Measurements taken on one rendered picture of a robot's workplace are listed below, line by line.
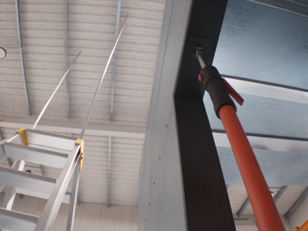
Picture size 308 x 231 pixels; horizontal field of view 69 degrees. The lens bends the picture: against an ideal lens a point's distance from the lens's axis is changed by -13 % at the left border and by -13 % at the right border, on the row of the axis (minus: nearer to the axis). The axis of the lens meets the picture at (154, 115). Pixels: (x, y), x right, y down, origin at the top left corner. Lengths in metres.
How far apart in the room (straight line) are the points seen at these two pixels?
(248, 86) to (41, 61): 6.70
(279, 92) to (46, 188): 1.90
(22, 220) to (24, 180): 0.26
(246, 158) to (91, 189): 11.05
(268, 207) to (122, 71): 7.41
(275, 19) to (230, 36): 0.37
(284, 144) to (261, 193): 2.32
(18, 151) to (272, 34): 1.80
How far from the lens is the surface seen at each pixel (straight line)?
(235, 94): 0.57
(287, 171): 3.08
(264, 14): 1.95
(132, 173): 10.38
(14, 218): 0.72
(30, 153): 1.15
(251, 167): 0.39
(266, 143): 2.56
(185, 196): 0.56
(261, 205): 0.35
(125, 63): 7.52
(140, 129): 8.34
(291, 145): 2.72
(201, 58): 0.71
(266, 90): 2.18
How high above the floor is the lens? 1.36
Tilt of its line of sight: 54 degrees up
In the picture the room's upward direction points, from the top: straight up
